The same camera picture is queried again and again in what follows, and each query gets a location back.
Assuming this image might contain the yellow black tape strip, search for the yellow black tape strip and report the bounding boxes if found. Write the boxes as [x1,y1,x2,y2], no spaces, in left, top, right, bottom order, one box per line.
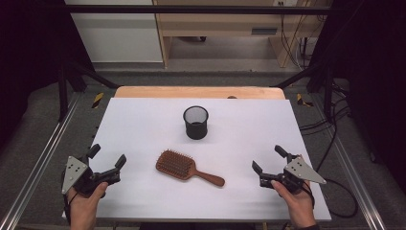
[91,91,105,110]
[295,92,315,108]

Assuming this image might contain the white cabinet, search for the white cabinet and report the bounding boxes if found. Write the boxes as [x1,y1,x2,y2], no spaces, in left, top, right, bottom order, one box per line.
[63,0,164,64]

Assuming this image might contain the person's left hand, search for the person's left hand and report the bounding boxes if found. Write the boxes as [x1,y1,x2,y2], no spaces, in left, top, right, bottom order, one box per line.
[67,181,110,230]

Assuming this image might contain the black mesh cup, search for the black mesh cup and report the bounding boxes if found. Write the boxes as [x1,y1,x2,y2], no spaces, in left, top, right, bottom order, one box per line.
[182,105,210,141]

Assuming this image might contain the white table board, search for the white table board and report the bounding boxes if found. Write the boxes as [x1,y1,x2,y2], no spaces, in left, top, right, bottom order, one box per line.
[61,97,332,223]

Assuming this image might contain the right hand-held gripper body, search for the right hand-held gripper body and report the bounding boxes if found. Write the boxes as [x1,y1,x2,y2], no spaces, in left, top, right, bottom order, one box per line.
[259,154,327,196]

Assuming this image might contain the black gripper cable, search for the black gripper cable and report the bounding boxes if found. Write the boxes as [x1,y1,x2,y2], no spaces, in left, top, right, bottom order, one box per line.
[62,193,79,226]
[305,127,359,220]

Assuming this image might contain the aluminium rail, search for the aluminium rail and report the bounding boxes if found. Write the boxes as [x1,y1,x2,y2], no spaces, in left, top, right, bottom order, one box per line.
[309,95,390,230]
[0,91,83,230]

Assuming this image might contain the black horizontal frame bar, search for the black horizontal frame bar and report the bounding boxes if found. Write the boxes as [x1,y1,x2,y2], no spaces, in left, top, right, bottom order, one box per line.
[61,4,340,15]

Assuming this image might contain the bundle of floor cables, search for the bundle of floor cables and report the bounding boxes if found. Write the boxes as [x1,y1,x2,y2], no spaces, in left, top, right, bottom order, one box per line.
[299,80,352,137]

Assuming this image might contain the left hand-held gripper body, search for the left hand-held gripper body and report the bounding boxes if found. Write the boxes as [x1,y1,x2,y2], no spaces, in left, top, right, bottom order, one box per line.
[61,155,122,196]

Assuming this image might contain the brown wooden hairbrush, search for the brown wooden hairbrush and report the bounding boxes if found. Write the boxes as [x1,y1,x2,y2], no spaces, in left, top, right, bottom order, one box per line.
[155,149,226,189]

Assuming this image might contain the person's right hand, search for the person's right hand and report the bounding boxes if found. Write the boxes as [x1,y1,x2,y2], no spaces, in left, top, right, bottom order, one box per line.
[270,179,317,229]

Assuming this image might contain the hanging desk cables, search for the hanging desk cables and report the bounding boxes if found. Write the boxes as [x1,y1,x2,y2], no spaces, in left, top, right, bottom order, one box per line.
[278,0,329,71]

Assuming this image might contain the wooden table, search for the wooden table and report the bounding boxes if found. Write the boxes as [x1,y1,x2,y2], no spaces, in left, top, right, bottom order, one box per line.
[113,85,287,101]

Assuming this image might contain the black curtain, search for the black curtain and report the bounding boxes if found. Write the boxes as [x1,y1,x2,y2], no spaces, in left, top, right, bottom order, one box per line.
[0,0,95,151]
[307,0,406,195]

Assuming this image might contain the black metal frame strut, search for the black metal frame strut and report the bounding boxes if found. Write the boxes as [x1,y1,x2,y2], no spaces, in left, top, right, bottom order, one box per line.
[270,60,336,123]
[56,59,122,123]

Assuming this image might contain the light wooden desk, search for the light wooden desk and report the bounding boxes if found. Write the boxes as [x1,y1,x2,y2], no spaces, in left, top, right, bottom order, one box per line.
[152,0,333,69]

